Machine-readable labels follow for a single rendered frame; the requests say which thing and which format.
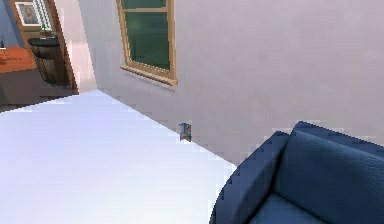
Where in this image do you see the small blue grey box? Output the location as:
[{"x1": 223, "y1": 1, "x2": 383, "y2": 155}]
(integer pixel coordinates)
[{"x1": 179, "y1": 122, "x2": 193, "y2": 142}]

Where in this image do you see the blue sofa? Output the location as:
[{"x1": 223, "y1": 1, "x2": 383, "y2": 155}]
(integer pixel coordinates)
[{"x1": 209, "y1": 120, "x2": 384, "y2": 224}]

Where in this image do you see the framed portrait picture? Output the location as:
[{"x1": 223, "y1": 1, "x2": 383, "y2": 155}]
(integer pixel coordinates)
[{"x1": 15, "y1": 1, "x2": 43, "y2": 28}]

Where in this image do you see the wooden framed window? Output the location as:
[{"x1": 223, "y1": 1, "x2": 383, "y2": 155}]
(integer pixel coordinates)
[{"x1": 115, "y1": 0, "x2": 178, "y2": 87}]

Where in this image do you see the orange wooden table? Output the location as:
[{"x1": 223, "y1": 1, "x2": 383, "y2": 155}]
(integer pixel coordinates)
[{"x1": 0, "y1": 45, "x2": 37, "y2": 75}]

